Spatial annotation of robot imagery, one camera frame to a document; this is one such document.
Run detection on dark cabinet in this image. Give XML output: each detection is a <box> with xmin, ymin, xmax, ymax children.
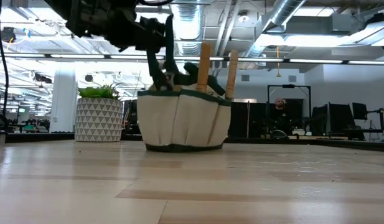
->
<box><xmin>228</xmin><ymin>98</ymin><xmax>269</xmax><ymax>139</ymax></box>

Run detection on silver ceiling air duct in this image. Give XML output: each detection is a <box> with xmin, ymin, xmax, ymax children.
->
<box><xmin>243</xmin><ymin>0</ymin><xmax>307</xmax><ymax>60</ymax></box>

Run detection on white round pillar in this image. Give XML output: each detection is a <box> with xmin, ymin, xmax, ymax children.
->
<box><xmin>49</xmin><ymin>67</ymin><xmax>78</xmax><ymax>134</ymax></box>

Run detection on black computer monitor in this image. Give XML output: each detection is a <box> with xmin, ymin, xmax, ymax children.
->
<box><xmin>310</xmin><ymin>105</ymin><xmax>329</xmax><ymax>135</ymax></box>
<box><xmin>123</xmin><ymin>98</ymin><xmax>139</xmax><ymax>135</ymax></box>
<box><xmin>352</xmin><ymin>102</ymin><xmax>368</xmax><ymax>121</ymax></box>
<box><xmin>327</xmin><ymin>102</ymin><xmax>357</xmax><ymax>133</ymax></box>

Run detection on black tall stand frame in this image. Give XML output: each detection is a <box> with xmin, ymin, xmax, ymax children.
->
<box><xmin>266</xmin><ymin>83</ymin><xmax>312</xmax><ymax>127</ymax></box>

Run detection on black hanging cable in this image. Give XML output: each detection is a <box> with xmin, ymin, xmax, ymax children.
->
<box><xmin>0</xmin><ymin>0</ymin><xmax>10</xmax><ymax>119</ymax></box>

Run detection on yellow hanging ceiling tag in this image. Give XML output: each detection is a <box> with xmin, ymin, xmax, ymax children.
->
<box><xmin>275</xmin><ymin>45</ymin><xmax>282</xmax><ymax>78</ymax></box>

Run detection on wooden handle garden tool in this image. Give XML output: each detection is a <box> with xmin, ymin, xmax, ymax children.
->
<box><xmin>195</xmin><ymin>42</ymin><xmax>212</xmax><ymax>93</ymax></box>
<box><xmin>225</xmin><ymin>49</ymin><xmax>240</xmax><ymax>101</ymax></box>

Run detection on succulent in white patterned pot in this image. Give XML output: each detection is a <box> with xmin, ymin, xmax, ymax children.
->
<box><xmin>74</xmin><ymin>82</ymin><xmax>124</xmax><ymax>143</ymax></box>

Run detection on green handled pruning shears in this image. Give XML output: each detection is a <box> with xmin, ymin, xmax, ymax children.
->
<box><xmin>166</xmin><ymin>61</ymin><xmax>227</xmax><ymax>97</ymax></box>

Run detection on person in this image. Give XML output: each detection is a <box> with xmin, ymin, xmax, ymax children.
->
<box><xmin>266</xmin><ymin>98</ymin><xmax>294</xmax><ymax>138</ymax></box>

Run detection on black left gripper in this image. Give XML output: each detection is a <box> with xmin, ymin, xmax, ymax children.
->
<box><xmin>103</xmin><ymin>4</ymin><xmax>167</xmax><ymax>53</ymax></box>

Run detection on black ceiling mounted device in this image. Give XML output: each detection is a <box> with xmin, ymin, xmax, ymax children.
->
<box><xmin>0</xmin><ymin>26</ymin><xmax>17</xmax><ymax>44</ymax></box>

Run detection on beige green canvas garden bag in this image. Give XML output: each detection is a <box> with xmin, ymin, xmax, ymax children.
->
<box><xmin>136</xmin><ymin>14</ymin><xmax>233</xmax><ymax>154</ymax></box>

